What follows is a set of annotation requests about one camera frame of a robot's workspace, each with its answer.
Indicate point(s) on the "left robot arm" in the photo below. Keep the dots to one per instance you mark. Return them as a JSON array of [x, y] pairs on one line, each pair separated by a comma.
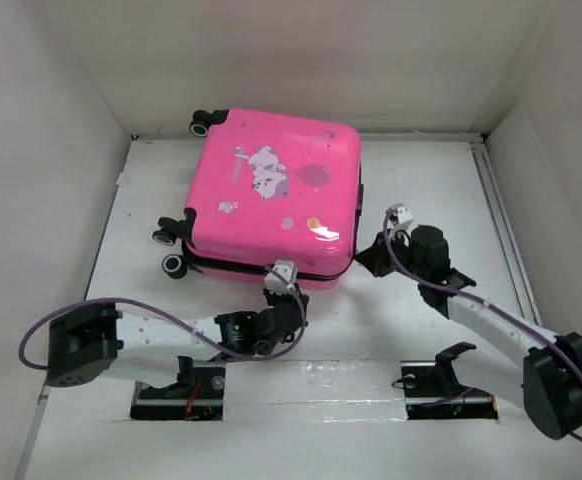
[[99, 339]]

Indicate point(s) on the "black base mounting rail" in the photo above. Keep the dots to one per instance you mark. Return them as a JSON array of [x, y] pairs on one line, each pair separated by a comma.
[[380, 391]]

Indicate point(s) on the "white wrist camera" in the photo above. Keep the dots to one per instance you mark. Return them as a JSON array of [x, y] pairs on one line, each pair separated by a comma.
[[280, 277], [400, 219]]

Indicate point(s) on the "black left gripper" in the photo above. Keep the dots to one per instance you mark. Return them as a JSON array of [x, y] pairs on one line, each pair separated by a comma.
[[295, 296]]

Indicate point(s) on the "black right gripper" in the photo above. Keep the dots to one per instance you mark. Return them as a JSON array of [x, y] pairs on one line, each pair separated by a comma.
[[374, 258]]

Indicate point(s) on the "pink hard-shell suitcase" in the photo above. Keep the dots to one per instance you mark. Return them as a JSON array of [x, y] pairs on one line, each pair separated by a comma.
[[268, 187]]

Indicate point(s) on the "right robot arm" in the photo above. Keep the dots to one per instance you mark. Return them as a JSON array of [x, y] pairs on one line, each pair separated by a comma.
[[545, 377]]

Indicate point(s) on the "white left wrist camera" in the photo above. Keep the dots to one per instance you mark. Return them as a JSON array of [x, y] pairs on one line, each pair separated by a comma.
[[280, 277]]

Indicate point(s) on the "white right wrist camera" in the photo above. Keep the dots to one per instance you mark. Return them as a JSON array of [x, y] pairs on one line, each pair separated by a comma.
[[400, 219]]

